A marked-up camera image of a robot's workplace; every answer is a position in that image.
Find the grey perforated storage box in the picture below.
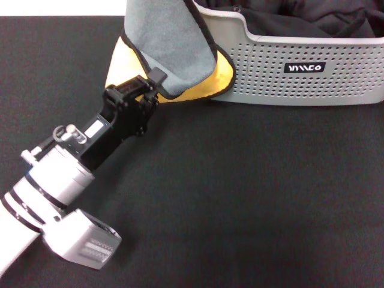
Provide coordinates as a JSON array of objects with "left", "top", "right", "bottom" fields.
[{"left": 194, "top": 5, "right": 384, "bottom": 107}]

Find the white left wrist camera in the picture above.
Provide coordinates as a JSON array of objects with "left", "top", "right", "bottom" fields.
[{"left": 41, "top": 208, "right": 122, "bottom": 271}]

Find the black cloth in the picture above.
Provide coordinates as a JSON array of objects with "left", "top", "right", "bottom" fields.
[{"left": 203, "top": 0, "right": 384, "bottom": 38}]

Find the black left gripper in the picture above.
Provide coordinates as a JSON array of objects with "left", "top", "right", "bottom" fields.
[{"left": 78, "top": 67, "right": 168, "bottom": 172}]

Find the yellow and grey towel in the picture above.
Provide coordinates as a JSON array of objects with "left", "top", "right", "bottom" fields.
[{"left": 104, "top": 0, "right": 235, "bottom": 104}]

